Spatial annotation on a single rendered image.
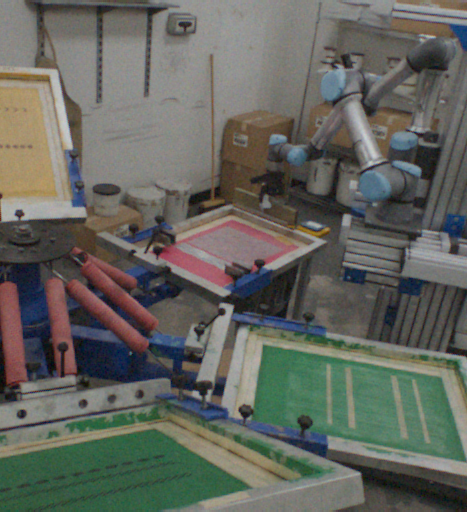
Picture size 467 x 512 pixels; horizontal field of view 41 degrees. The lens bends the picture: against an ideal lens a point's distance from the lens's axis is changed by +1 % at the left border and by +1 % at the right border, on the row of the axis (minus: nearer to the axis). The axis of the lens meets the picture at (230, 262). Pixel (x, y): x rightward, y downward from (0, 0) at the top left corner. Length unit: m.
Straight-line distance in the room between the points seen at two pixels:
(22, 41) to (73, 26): 0.40
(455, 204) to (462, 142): 0.26
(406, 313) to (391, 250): 0.44
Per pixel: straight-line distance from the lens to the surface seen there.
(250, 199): 2.95
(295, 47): 6.52
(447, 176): 2.70
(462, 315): 2.91
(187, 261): 2.65
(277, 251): 2.85
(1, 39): 4.21
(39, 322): 2.01
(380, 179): 2.38
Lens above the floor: 2.14
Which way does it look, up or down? 26 degrees down
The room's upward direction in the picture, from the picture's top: 7 degrees clockwise
